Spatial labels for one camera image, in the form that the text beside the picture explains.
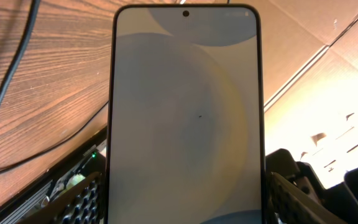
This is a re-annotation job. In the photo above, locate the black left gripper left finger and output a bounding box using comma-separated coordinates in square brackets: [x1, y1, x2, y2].
[20, 172, 103, 224]

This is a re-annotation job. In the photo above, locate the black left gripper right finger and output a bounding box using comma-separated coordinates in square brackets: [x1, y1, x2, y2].
[267, 172, 346, 224]

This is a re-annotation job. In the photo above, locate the black smartphone lit screen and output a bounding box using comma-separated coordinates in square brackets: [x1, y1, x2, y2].
[105, 4, 266, 224]

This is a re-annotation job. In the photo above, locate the black usb charging cable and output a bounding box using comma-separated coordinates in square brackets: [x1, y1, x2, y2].
[0, 0, 110, 177]

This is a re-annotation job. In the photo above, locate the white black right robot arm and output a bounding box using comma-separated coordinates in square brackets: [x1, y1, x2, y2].
[265, 149, 358, 223]

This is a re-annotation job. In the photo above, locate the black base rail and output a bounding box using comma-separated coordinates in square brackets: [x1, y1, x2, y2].
[0, 128, 107, 223]

